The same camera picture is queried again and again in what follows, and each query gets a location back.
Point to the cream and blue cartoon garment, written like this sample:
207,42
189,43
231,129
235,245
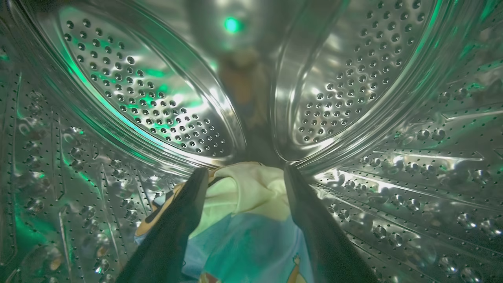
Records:
247,204

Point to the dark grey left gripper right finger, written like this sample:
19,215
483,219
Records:
326,247

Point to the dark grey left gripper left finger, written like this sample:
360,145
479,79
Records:
169,239

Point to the white front-load washing machine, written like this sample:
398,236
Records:
118,78

